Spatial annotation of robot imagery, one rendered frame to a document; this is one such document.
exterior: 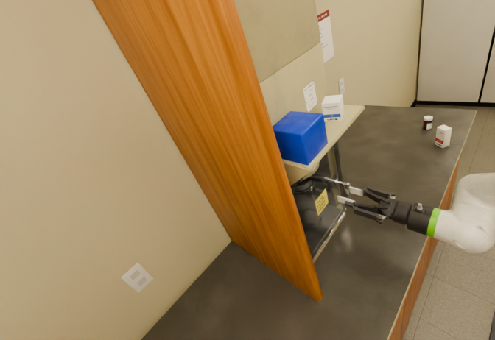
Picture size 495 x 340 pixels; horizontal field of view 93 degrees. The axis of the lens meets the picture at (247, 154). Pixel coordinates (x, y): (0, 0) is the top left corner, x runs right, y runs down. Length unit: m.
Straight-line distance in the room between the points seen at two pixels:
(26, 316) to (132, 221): 0.37
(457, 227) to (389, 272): 0.30
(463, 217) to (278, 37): 0.71
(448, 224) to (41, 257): 1.18
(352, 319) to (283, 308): 0.23
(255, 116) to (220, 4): 0.19
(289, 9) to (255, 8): 0.12
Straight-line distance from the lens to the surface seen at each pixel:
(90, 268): 1.01
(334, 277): 1.05
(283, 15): 0.66
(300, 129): 0.56
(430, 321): 2.05
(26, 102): 0.83
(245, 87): 0.43
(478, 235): 0.90
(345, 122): 0.73
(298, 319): 1.01
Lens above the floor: 1.87
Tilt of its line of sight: 32 degrees down
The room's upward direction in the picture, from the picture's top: 22 degrees counter-clockwise
